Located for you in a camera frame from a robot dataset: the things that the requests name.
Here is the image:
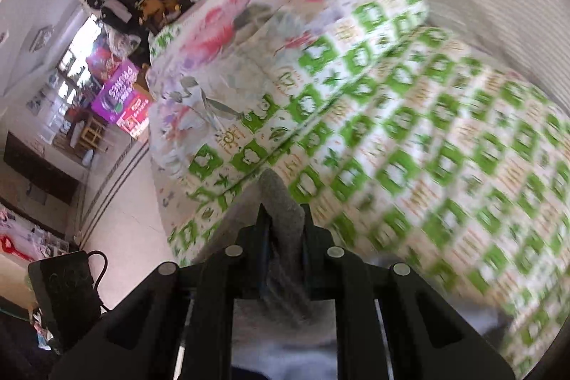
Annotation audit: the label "wooden stool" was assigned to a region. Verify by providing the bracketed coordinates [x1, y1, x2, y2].
[77, 115, 108, 153]

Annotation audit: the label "grey pants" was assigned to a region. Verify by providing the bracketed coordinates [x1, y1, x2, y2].
[196, 168, 513, 372]

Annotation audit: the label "black device with cable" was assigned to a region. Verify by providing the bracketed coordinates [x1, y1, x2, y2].
[27, 250, 111, 353]

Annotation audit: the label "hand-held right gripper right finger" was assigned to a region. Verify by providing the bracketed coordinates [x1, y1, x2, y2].
[302, 204, 514, 380]

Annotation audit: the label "purple printed box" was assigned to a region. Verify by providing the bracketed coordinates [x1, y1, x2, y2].
[91, 59, 153, 139]

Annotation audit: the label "green checked blanket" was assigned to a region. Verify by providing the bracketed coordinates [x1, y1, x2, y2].
[149, 0, 570, 372]

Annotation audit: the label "floral pink blanket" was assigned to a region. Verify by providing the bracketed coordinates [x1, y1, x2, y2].
[146, 0, 432, 187]

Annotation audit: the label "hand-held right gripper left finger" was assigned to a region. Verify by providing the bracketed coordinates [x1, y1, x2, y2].
[51, 204, 271, 380]

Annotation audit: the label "black cabinet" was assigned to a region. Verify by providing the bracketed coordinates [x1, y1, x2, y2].
[4, 131, 82, 206]

